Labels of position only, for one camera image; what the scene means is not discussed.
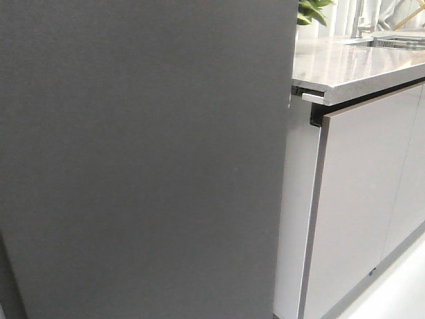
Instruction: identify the grey left cabinet door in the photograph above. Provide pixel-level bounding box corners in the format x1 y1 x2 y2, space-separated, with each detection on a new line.
303 86 422 318

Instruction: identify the grey cabinet door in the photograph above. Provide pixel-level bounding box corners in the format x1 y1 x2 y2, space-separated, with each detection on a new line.
382 92 424 259
303 86 422 318

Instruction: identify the grey right cabinet door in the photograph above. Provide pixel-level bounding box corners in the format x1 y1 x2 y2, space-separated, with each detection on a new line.
382 92 424 259

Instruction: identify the dark grey left fridge door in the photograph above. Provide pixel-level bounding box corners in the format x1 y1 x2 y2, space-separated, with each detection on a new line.
1 238 27 318

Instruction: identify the grey kitchen base cabinet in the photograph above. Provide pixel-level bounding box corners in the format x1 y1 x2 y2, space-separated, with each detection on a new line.
273 82 424 318

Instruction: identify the grey stone countertop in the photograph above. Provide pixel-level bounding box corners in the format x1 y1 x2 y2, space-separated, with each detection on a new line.
292 37 424 106

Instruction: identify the green potted plant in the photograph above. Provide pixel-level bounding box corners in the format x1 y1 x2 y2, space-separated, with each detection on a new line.
297 0 335 27

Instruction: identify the steel sink faucet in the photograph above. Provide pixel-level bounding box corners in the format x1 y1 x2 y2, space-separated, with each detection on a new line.
351 0 379 38

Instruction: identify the white curtain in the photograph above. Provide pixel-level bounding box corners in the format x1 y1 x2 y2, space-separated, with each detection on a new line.
296 1 424 39

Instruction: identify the steel kitchen sink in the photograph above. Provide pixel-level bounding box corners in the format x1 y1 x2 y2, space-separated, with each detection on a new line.
344 31 424 51

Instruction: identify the wooden dish rack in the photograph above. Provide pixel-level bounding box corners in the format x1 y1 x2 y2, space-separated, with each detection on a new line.
393 0 424 31

